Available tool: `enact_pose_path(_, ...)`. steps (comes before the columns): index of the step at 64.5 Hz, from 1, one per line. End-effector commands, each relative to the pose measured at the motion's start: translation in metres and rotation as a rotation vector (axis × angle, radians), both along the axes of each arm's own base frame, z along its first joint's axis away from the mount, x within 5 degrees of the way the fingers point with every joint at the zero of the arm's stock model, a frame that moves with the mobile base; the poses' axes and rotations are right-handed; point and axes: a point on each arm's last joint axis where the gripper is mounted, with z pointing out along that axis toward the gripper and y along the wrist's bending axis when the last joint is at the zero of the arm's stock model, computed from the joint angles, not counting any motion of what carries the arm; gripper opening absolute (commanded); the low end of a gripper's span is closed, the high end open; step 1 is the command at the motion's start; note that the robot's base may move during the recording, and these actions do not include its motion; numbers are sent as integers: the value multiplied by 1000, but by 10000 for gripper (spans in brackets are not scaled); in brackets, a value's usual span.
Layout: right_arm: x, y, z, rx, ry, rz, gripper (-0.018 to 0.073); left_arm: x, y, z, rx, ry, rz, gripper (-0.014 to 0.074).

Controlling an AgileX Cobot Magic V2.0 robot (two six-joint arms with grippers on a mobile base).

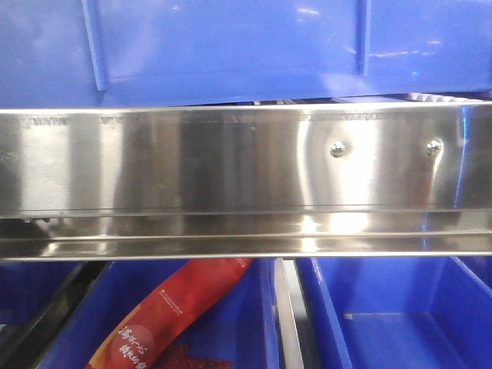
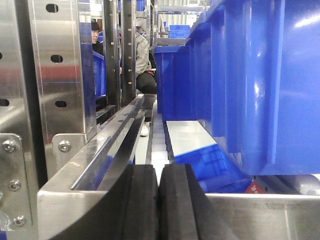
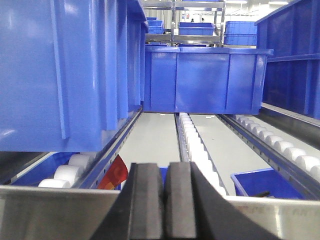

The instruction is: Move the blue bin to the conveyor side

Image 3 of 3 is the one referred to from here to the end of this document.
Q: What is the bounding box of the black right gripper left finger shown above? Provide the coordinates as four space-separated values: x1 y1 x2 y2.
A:
90 163 164 240

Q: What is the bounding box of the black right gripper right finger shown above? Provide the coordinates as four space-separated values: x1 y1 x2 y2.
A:
163 162 278 240

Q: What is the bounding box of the large blue bin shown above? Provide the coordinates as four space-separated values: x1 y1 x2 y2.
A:
0 0 148 152

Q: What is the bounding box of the lower blue bin right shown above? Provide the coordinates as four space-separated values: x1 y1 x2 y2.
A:
230 168 305 200

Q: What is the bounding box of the blue bin centre on rollers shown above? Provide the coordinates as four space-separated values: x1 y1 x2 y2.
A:
143 45 273 115

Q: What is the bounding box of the far blue bin on rack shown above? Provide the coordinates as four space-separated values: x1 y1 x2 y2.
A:
178 22 215 36

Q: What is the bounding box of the red snack packet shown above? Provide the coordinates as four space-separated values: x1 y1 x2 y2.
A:
97 155 128 190

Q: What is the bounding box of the white roller track centre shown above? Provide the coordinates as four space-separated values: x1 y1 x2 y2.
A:
174 112 228 196

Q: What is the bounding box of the white roller track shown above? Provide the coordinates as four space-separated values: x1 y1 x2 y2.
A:
174 112 228 196
217 114 320 200
38 119 136 189

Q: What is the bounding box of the white roller track left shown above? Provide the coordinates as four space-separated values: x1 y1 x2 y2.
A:
38 119 136 189

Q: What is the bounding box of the white roller track right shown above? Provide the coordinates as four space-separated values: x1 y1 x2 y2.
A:
217 114 320 200

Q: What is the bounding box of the blue bins stacked right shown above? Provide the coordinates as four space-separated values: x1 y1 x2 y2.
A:
255 0 320 119

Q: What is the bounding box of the far metal shelving rack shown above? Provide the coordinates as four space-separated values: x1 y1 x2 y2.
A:
142 0 226 47

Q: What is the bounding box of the far blue crates stacked right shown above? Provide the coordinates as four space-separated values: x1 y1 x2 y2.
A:
223 21 258 46

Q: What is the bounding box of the far blue bins left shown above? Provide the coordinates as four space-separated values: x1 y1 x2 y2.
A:
146 17 164 35

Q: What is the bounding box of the stainless steel front rail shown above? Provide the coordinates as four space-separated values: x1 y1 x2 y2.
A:
0 185 320 240

